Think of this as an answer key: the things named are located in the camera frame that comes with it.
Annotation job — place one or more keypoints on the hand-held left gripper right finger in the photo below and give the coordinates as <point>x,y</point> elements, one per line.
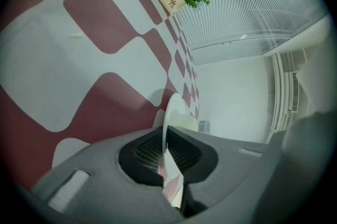
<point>226,181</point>

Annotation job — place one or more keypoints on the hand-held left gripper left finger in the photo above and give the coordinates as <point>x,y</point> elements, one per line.
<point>100,181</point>

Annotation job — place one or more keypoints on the white round plate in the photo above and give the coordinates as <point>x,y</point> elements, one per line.
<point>171,112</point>

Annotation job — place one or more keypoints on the round table checkered cloth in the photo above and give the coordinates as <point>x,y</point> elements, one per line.
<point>118,20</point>

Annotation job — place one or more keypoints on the small grey box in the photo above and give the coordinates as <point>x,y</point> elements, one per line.
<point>204,127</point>

